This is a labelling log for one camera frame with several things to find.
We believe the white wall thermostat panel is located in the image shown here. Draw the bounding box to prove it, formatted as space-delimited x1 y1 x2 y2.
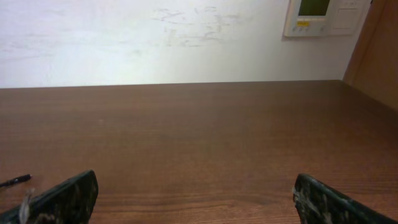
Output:
284 0 370 37

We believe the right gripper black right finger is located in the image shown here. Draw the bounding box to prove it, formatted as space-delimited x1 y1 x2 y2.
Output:
293 174 397 224

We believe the wooden door panel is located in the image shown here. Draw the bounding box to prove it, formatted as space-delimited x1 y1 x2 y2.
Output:
343 0 397 110

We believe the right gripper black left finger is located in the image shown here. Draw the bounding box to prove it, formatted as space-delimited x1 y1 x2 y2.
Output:
1 170 98 224

